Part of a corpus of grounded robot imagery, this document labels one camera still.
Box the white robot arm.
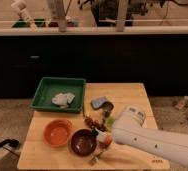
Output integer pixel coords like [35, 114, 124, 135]
[111, 105, 188, 167]

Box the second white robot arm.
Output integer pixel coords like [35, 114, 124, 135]
[11, 0, 37, 29]

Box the purple bowl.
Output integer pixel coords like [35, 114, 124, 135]
[70, 129, 97, 157]

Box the orange bowl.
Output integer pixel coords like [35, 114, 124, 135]
[43, 119, 73, 147]

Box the green plastic tray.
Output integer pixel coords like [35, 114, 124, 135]
[31, 77, 86, 113]

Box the crumpled white cloth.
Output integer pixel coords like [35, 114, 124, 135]
[52, 93, 75, 108]

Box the dark beaded toy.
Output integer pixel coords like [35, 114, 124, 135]
[84, 117, 107, 132]

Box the orange ball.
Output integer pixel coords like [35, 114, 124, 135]
[102, 134, 113, 148]

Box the small metal clip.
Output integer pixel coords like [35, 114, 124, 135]
[89, 152, 104, 166]

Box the black cabinet counter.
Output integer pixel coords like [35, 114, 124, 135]
[0, 28, 188, 98]

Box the bottle on floor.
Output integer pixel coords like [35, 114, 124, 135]
[175, 96, 188, 110]

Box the black floor stand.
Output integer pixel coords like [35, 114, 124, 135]
[0, 139, 20, 154]

